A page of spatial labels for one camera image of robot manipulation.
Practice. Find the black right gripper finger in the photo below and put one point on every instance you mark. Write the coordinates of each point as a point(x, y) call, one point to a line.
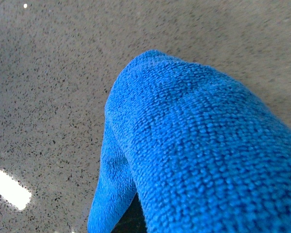
point(133, 220)

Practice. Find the blue microfiber cloth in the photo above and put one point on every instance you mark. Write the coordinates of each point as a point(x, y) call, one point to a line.
point(202, 153)

